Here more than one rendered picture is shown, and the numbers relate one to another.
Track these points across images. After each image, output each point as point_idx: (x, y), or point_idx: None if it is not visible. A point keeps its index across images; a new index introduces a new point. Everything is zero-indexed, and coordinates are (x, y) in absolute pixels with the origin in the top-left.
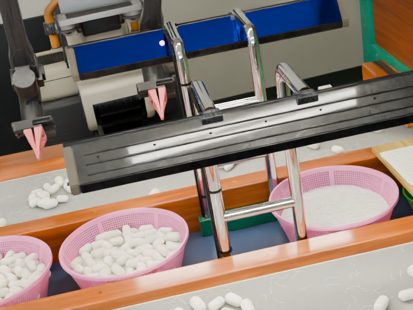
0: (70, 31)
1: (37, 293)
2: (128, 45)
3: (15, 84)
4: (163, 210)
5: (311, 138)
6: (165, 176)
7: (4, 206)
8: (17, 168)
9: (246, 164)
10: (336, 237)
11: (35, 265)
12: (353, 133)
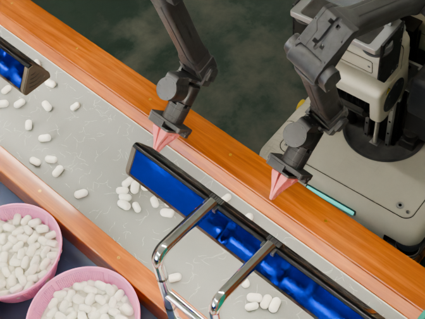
0: (301, 23)
1: (14, 297)
2: (172, 186)
3: (156, 89)
4: (138, 314)
5: None
6: (213, 259)
7: (111, 169)
8: None
9: (267, 317)
10: None
11: (44, 267)
12: None
